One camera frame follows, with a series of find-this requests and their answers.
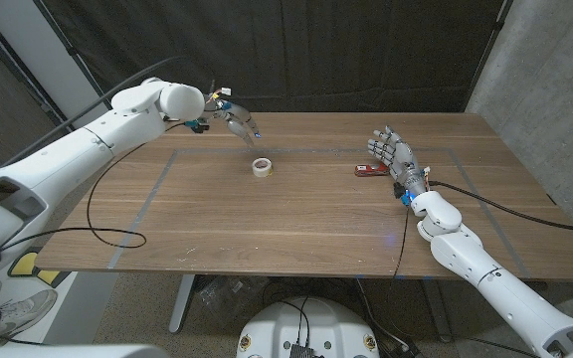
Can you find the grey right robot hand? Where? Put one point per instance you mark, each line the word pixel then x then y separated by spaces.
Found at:
pixel 403 161

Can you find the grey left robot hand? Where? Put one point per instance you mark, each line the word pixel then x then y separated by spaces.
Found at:
pixel 234 117

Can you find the white sticker roll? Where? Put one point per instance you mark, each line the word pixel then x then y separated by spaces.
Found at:
pixel 261 168

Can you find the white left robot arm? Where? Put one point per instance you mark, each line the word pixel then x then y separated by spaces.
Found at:
pixel 67 154

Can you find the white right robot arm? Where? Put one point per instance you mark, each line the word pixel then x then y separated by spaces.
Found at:
pixel 465 248

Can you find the red swiss knife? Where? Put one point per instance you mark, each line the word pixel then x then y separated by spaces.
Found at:
pixel 368 170

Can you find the black backdrop curtain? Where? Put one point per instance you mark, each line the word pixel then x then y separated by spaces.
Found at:
pixel 316 50

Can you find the black backdrop stand pole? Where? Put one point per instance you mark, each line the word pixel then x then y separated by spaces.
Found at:
pixel 489 50
pixel 57 31

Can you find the grey table leg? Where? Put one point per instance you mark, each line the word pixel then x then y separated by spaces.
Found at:
pixel 438 308
pixel 183 303

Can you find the clear plastic bag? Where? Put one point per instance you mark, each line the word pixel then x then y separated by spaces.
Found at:
pixel 227 296

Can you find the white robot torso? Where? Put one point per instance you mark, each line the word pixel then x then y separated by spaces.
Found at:
pixel 306 323

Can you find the black torso device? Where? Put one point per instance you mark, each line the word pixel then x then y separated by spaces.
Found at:
pixel 302 351

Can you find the yellow black floor pad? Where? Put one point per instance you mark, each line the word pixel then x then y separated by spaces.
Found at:
pixel 25 266

